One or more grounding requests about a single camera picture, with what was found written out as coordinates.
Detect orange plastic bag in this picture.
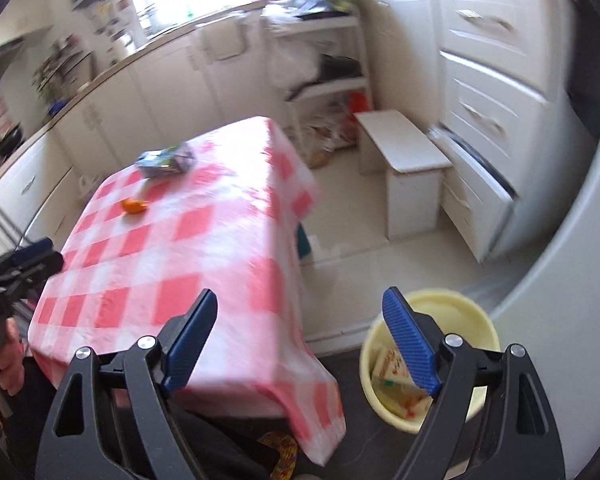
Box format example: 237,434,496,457
300,91,371,166

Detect white door hanging rack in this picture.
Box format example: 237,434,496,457
197,12,248,63

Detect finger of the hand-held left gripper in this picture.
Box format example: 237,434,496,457
5,238,53,267
7,251,65,286

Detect yellow patterned cloth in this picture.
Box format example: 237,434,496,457
257,432,299,480

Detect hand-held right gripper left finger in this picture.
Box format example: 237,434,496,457
36,288,219,480

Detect green silver carton box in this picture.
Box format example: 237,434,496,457
134,141,198,178

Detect wall utensil rack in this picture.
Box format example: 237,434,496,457
32,32,96,106

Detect red checked tablecloth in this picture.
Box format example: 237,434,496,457
27,116,348,466

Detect grey mop pole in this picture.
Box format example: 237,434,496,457
0,180,36,261

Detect pale yellow plastic bin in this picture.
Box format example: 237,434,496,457
359,288,502,433

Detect white wooden stool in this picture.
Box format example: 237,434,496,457
355,109,453,241

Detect red and white carton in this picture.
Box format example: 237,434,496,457
372,347,431,418

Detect person's left hand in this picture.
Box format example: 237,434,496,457
0,319,27,397

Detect black clay pot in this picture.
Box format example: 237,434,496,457
0,127,23,158

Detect white storage trolley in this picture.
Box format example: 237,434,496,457
262,12,373,161

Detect white base cabinets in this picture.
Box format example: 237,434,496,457
0,0,571,266

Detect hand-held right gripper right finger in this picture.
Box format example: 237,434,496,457
382,286,566,480

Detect white cabinet drawer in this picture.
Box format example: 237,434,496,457
430,125,518,263
437,52,551,171
432,0,566,101

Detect white refrigerator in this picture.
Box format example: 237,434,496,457
490,125,600,341

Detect large white plastic bag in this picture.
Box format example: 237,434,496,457
267,40,323,91

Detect black frying pan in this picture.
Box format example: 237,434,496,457
285,54,363,101

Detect teal object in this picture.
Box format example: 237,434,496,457
294,224,312,261

